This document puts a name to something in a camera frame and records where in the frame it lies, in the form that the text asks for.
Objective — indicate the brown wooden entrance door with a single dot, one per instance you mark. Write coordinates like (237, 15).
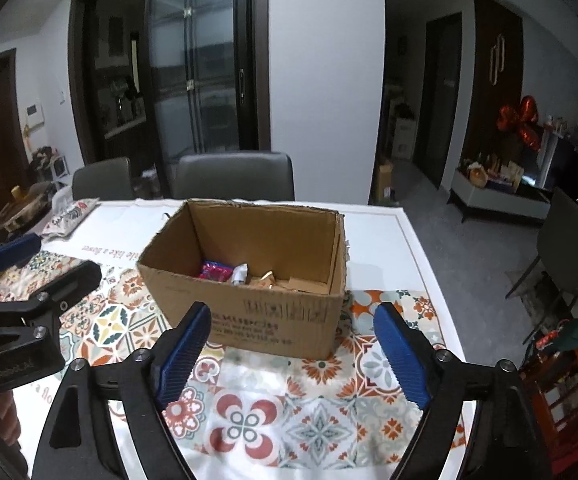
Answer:
(496, 45)

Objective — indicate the clear red-edged snack packet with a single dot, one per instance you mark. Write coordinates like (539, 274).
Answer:
(239, 275)

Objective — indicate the brown cardboard box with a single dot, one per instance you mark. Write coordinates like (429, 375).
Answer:
(249, 310)

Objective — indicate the red wooden chair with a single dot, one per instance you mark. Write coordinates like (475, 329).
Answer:
(569, 395)

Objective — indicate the white wall intercom panel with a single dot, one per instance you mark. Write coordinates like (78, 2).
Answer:
(34, 114)

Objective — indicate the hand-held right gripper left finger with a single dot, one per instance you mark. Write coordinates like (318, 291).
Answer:
(184, 360)

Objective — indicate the red foil balloons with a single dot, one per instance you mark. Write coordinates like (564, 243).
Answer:
(519, 122)

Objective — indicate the white low cabinet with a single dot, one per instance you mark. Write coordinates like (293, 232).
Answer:
(499, 200)

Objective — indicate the narrow grey dining chair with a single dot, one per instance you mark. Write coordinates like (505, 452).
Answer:
(101, 177)

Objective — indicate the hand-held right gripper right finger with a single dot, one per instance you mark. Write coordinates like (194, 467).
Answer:
(404, 360)

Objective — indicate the white storage box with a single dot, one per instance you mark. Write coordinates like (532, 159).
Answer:
(404, 137)

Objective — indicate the small cardboard carton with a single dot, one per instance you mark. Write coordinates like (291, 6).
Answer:
(385, 180)

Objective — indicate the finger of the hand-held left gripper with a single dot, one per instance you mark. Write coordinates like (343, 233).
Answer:
(69, 285)
(16, 250)

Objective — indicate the white countertop appliance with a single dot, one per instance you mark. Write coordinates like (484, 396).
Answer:
(51, 167)

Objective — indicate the green cloth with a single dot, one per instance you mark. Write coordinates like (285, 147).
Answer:
(576, 332)

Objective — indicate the dark grey side chair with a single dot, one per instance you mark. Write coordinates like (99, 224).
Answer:
(561, 245)

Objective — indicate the glass sliding door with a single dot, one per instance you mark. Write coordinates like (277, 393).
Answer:
(204, 60)

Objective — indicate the dark interior door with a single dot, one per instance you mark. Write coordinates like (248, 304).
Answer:
(436, 100)

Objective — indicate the wide grey dining chair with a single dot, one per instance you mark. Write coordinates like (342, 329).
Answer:
(234, 175)

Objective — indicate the white printed snack packet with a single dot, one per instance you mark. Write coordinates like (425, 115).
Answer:
(69, 217)

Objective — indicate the gold biscuit packet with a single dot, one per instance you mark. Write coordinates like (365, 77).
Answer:
(268, 280)

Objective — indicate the red snack packet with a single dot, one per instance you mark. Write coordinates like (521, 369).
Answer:
(215, 271)

